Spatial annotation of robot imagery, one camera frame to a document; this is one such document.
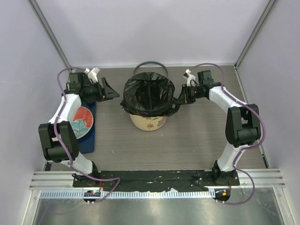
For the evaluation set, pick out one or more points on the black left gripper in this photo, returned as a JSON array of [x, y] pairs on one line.
[[109, 93]]

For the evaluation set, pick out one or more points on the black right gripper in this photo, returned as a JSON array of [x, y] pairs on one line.
[[184, 98]]

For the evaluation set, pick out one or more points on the black trash bag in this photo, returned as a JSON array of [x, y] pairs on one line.
[[149, 94]]

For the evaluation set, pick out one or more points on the yellow capybara trash bin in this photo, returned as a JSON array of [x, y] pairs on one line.
[[148, 123]]

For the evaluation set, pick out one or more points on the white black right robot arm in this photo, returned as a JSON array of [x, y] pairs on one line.
[[242, 127]]

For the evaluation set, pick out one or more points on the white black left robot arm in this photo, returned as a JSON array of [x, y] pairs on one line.
[[58, 141]]

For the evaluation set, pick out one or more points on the red and teal plate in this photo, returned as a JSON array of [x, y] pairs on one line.
[[82, 122]]

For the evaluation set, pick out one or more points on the blue tray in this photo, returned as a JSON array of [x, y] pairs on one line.
[[87, 142]]

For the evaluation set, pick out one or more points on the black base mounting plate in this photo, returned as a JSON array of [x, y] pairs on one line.
[[157, 180]]

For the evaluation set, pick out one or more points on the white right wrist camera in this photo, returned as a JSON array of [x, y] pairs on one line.
[[190, 79]]

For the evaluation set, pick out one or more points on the aluminium frame rail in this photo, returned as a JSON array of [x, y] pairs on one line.
[[263, 178]]

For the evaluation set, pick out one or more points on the left aluminium corner post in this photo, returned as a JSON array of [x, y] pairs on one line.
[[48, 30]]

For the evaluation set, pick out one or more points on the aluminium corner post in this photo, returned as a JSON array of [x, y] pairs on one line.
[[255, 32], [48, 30]]

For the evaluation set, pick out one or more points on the perforated cable duct strip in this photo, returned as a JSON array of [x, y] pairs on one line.
[[89, 194]]

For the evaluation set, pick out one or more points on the right aluminium corner post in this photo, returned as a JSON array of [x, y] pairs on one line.
[[255, 32]]

